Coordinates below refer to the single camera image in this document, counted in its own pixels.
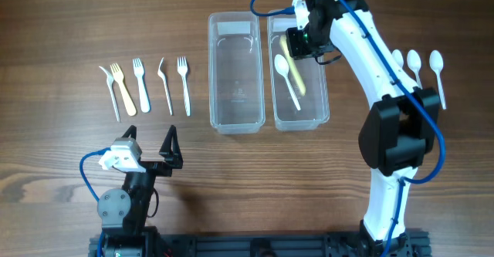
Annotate cream yellow plastic spoon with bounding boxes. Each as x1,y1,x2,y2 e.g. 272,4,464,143
279,35,306,96

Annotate white fork sideways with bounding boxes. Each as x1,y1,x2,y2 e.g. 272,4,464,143
157,58,173,116

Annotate white wide-handled plastic spoon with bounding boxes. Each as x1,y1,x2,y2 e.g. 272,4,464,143
392,49,404,69

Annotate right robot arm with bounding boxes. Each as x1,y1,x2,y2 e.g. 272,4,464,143
281,0,446,255

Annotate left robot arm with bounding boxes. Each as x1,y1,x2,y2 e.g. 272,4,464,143
96,125,183,256

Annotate clear container right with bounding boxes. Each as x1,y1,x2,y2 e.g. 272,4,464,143
267,15,330,131

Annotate clear container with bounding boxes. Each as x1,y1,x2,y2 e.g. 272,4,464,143
208,12,266,134
267,15,330,131

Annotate clear container left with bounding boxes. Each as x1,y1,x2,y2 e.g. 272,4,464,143
208,12,266,134

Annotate white fork far left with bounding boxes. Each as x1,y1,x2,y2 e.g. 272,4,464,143
100,66,120,123

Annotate cream yellow plastic fork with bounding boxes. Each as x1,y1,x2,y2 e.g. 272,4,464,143
110,63,137,117

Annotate white plastic fork rightmost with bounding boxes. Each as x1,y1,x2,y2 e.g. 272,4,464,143
178,56,191,117

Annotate white wide-handled plastic fork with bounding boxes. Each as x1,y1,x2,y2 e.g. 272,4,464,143
133,58,151,113

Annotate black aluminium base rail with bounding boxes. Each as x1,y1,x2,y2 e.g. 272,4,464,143
88,231,432,257

